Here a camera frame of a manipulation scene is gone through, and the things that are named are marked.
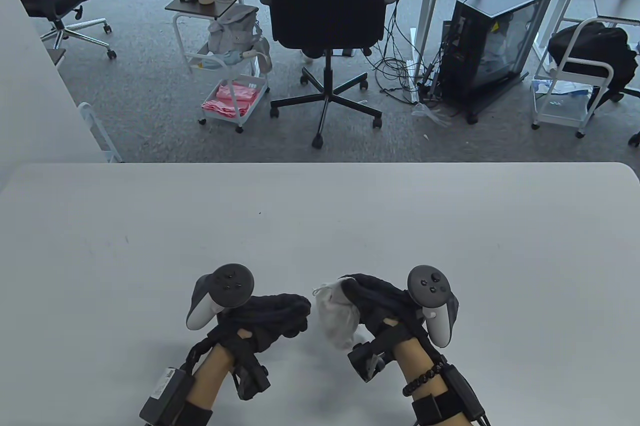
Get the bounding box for person's right hand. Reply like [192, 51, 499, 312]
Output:
[336, 274, 427, 348]

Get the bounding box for person's left hand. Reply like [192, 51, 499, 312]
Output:
[214, 294, 312, 354]

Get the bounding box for white drawstring cloth bag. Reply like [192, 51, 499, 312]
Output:
[312, 280, 373, 351]

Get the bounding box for person's left forearm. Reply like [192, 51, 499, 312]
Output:
[185, 346, 236, 404]

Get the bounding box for clear plastic bag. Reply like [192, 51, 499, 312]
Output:
[411, 101, 453, 127]

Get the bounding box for grey handheld controller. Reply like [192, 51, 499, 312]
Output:
[406, 265, 460, 348]
[186, 264, 256, 331]

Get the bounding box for black wrist sensor box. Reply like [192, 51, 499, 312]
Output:
[411, 366, 488, 426]
[139, 367, 213, 426]

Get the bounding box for pink packets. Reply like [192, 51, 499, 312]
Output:
[201, 84, 261, 118]

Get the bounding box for white rolling cart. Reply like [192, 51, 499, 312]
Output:
[530, 16, 616, 139]

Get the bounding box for light blue pouch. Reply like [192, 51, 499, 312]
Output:
[192, 49, 256, 70]

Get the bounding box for white metal rack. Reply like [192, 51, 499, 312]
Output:
[77, 101, 123, 163]

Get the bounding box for grey backpack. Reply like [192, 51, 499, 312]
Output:
[206, 4, 273, 72]

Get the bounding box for white cart with dark top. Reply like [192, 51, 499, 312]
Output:
[165, 0, 273, 134]

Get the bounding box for black computer tower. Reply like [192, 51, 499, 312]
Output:
[440, 0, 556, 124]

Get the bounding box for black backpack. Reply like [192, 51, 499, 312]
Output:
[546, 20, 640, 97]

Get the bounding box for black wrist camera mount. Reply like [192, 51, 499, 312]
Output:
[232, 339, 271, 402]
[347, 326, 397, 383]

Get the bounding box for dark bead bracelet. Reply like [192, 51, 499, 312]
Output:
[402, 361, 446, 398]

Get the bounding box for black cable tangle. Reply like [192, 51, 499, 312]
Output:
[365, 0, 441, 97]

